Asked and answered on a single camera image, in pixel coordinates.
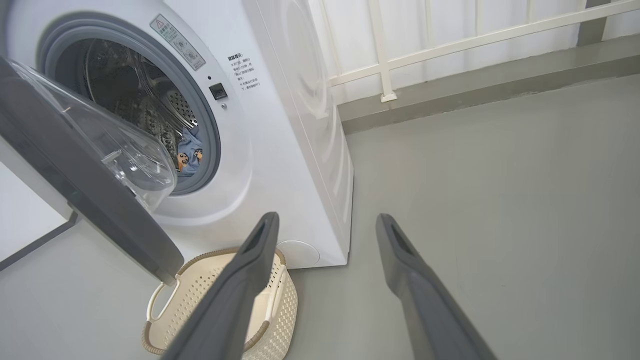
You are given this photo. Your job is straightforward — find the cream perforated laundry basket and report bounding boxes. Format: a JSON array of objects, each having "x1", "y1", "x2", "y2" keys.
[{"x1": 141, "y1": 247, "x2": 299, "y2": 360}]

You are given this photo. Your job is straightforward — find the dark glass washing machine door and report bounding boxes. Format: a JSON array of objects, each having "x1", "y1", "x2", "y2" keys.
[{"x1": 0, "y1": 55, "x2": 185, "y2": 286}]

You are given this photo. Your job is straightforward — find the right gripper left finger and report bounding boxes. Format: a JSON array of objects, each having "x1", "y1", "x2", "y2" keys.
[{"x1": 162, "y1": 211, "x2": 281, "y2": 360}]

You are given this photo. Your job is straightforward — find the white metal railing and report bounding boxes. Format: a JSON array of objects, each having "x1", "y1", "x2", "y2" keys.
[{"x1": 320, "y1": 0, "x2": 640, "y2": 103}]

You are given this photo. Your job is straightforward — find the grey warning sticker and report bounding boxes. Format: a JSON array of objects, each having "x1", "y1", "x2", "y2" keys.
[{"x1": 150, "y1": 13, "x2": 207, "y2": 71}]

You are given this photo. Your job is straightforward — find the white front-load washing machine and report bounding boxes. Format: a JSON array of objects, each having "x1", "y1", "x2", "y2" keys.
[{"x1": 0, "y1": 0, "x2": 355, "y2": 271}]

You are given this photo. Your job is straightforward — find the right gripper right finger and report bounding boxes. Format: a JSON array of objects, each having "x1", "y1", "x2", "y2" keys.
[{"x1": 375, "y1": 213, "x2": 498, "y2": 360}]

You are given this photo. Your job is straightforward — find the blue bear-print garment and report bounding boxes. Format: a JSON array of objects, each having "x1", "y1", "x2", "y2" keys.
[{"x1": 176, "y1": 127, "x2": 205, "y2": 177}]

